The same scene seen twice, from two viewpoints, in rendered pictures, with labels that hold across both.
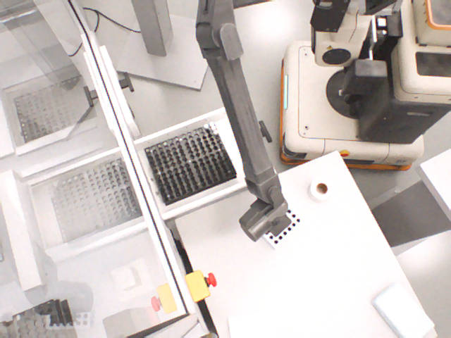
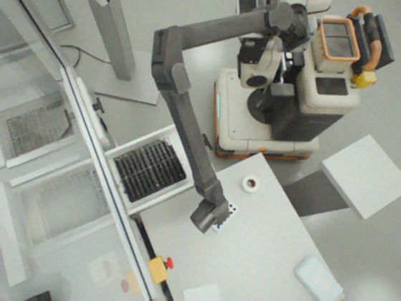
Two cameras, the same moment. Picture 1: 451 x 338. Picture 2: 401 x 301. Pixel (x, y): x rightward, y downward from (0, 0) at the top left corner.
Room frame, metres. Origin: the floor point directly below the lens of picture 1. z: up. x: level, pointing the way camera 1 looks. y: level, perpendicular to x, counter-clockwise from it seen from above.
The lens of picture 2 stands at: (0.12, 0.01, 1.86)
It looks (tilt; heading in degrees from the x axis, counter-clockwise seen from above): 70 degrees down; 351
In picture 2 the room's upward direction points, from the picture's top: 6 degrees clockwise
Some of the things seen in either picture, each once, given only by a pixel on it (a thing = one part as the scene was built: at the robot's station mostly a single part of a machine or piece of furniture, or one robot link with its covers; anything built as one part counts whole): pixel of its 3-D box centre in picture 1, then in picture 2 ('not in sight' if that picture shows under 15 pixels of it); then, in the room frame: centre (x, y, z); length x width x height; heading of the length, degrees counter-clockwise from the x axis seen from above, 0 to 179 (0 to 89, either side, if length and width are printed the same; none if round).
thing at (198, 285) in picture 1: (199, 285); (159, 268); (0.03, 0.07, 0.88); 0.07 x 0.05 x 0.07; 23
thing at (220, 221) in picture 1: (282, 279); (222, 248); (0.07, -0.22, 0.38); 0.62 x 0.58 x 0.76; 23
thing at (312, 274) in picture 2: (402, 313); (318, 280); (-0.05, -0.50, 0.78); 0.15 x 0.10 x 0.04; 37
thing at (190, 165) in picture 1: (190, 165); (150, 169); (0.38, 0.10, 0.87); 0.22 x 0.18 x 0.06; 113
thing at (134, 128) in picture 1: (119, 91); (93, 112); (0.62, 0.34, 0.87); 0.29 x 0.02 x 0.11; 23
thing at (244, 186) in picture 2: (320, 190); (250, 184); (0.32, -0.30, 0.78); 0.07 x 0.07 x 0.04
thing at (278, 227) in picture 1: (272, 214); (215, 208); (0.22, -0.13, 0.92); 0.10 x 0.07 x 0.07; 42
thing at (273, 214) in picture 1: (273, 210); (217, 206); (0.21, -0.12, 0.98); 0.07 x 0.06 x 0.07; 132
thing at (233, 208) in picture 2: (279, 225); (220, 213); (0.21, -0.16, 0.78); 0.12 x 0.08 x 0.04; 133
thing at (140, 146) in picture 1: (187, 166); (148, 170); (0.37, 0.11, 0.86); 0.40 x 0.26 x 0.06; 113
